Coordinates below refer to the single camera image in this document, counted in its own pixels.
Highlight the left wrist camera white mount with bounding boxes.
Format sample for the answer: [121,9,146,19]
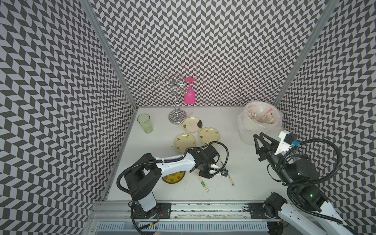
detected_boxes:
[208,168,229,178]

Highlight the cream plate front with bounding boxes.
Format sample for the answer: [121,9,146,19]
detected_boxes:
[173,133,197,153]

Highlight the yellow green patterned plate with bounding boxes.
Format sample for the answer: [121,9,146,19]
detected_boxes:
[162,171,186,184]

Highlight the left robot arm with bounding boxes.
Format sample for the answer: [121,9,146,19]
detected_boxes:
[116,141,229,218]

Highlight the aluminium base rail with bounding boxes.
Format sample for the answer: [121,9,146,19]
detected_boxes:
[88,201,335,235]

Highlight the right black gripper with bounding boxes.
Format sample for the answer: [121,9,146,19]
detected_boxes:
[253,131,293,185]

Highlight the pink plastic wine glass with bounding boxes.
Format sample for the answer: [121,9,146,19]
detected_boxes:
[184,77,196,105]

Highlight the metal glass holder stand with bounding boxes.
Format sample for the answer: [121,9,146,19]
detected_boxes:
[153,73,187,125]

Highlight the green transparent plastic cup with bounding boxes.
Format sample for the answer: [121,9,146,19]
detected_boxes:
[137,114,153,134]

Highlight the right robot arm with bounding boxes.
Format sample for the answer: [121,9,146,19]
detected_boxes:
[254,131,356,235]

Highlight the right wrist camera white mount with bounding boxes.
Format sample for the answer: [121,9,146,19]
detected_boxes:
[275,130,300,155]

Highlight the cream plate with black spot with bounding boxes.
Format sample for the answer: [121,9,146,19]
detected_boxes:
[182,117,203,133]

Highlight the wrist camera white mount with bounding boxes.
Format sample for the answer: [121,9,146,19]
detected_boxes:
[275,130,300,155]
[208,168,229,178]

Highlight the cream plate right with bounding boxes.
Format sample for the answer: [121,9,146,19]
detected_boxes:
[198,127,221,145]

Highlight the wrapped chopsticks green label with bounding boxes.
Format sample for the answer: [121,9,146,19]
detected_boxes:
[194,171,209,193]

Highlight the white trash bucket with bag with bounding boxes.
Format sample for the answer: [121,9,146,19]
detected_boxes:
[237,100,284,146]

